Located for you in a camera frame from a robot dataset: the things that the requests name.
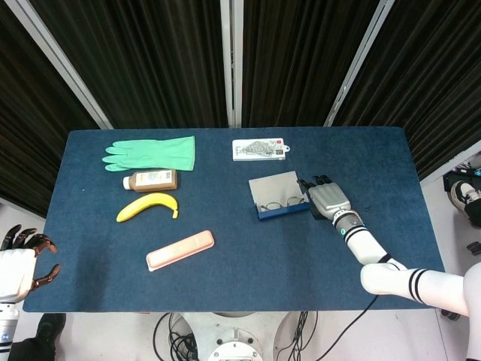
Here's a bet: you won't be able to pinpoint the black cable bundle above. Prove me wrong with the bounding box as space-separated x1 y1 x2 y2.
287 311 319 361
153 311 199 361

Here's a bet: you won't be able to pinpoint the green rubber glove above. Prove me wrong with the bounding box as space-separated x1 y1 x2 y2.
101 135 196 173

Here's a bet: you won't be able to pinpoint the black shoe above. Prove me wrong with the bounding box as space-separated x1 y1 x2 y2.
9 312 67 361

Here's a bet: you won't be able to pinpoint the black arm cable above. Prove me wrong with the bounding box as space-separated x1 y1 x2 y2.
329 253 409 361

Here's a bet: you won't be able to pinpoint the brown bottle with white cap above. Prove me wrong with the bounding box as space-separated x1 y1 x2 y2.
122 168 179 193

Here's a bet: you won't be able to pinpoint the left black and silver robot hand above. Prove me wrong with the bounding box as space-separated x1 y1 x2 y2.
0 224 61 304

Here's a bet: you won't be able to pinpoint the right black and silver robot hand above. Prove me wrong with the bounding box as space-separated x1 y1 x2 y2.
296 174 352 222

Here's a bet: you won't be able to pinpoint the white box with sketch print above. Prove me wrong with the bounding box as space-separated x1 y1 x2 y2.
231 137 292 162

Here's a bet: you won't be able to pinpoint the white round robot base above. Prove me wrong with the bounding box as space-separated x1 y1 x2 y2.
172 311 301 361

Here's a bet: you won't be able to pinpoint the grey aluminium partition post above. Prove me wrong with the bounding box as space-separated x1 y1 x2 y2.
419 139 481 187
219 0 245 128
323 0 395 127
3 0 113 130

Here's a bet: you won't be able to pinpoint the yellow banana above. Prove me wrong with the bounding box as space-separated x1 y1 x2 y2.
116 192 180 223

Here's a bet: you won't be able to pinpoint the thin-framed eyeglasses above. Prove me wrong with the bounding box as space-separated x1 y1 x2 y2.
259 196 307 212

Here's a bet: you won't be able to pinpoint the black and white sneaker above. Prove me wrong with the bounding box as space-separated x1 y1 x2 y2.
449 180 481 229

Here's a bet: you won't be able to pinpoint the blue glasses box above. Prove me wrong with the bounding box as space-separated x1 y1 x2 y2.
248 171 312 223

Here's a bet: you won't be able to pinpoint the blue felt table mat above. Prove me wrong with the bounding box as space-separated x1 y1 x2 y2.
21 126 446 314

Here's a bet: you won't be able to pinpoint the pink and cream long case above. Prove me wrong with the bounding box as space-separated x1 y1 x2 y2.
145 229 216 272

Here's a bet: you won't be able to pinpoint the dark pleated curtain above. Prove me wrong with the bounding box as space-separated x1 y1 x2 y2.
332 0 481 181
0 0 101 219
242 0 380 128
29 0 229 130

